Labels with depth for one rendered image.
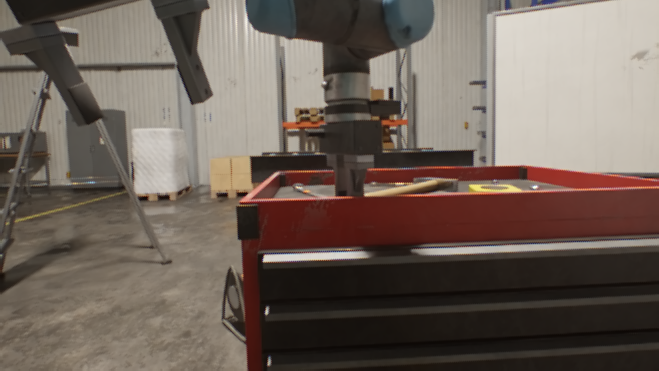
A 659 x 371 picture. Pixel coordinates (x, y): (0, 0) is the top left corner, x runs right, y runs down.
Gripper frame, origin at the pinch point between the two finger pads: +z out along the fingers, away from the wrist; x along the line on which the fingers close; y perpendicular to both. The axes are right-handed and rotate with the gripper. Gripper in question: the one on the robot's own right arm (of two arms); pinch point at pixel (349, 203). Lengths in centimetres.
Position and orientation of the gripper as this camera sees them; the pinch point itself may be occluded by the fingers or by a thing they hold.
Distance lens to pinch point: 54.9
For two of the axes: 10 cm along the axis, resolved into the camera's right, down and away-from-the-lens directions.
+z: 0.3, 10.0, 0.7
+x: 4.1, 0.6, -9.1
